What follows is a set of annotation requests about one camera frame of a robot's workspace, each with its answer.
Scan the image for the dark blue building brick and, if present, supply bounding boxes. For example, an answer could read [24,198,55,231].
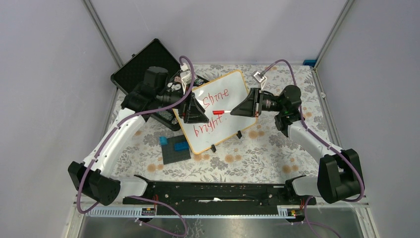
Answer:
[174,141,189,152]

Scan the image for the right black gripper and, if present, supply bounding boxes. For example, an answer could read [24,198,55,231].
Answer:
[230,88,285,118]

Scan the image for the black whiteboard foot clip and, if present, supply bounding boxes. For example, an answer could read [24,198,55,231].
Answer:
[236,130,243,139]

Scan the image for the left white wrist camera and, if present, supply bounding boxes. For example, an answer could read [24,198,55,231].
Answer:
[179,69,192,94]

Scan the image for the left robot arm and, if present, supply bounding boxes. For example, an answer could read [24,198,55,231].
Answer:
[68,64,209,214]

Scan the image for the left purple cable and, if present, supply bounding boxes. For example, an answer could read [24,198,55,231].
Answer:
[76,55,196,238]

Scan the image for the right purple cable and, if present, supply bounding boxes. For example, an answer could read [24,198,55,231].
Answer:
[262,59,366,238]

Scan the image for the light blue building brick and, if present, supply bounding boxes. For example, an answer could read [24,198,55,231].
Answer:
[159,136,168,146]

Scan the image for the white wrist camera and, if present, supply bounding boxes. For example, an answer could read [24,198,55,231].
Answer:
[179,69,192,94]
[252,71,267,84]

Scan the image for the dark grey building baseplate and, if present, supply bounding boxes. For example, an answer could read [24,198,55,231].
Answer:
[161,135,191,165]

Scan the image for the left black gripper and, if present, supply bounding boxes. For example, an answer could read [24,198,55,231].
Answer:
[157,82,209,123]

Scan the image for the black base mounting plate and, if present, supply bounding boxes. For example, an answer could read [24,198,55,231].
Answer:
[142,181,308,216]

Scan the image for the purple cable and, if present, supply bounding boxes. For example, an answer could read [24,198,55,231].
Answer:
[76,55,196,238]
[262,59,366,238]

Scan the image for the red whiteboard marker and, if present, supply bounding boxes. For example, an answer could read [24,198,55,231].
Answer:
[212,110,231,115]

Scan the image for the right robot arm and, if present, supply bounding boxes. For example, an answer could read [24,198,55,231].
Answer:
[230,85,365,204]

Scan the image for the blue corner bracket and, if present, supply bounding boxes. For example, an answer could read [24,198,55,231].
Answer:
[303,59,317,67]

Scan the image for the floral table mat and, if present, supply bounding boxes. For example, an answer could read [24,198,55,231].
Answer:
[112,63,332,183]

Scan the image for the black poker chip case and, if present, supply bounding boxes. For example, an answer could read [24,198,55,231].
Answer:
[111,39,207,131]

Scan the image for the yellow framed whiteboard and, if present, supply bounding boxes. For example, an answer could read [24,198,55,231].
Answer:
[173,70,257,154]

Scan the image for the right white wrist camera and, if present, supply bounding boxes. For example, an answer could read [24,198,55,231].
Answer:
[252,71,267,84]

